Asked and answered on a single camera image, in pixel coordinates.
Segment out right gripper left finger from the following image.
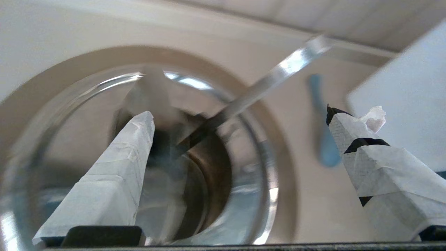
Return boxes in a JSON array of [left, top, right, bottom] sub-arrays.
[[32, 111, 155, 246]]

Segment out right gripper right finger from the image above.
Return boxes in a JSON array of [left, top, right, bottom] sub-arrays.
[[326, 104, 446, 242]]

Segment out round steel lid black knob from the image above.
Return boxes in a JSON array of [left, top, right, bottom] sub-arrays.
[[0, 64, 279, 246]]

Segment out white box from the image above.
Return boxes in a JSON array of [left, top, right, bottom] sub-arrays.
[[346, 19, 446, 173]]

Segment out blue plastic spoon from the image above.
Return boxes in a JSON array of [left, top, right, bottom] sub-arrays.
[[308, 73, 343, 168]]

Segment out steel ladle handle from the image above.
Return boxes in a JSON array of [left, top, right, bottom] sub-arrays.
[[176, 34, 333, 154]]

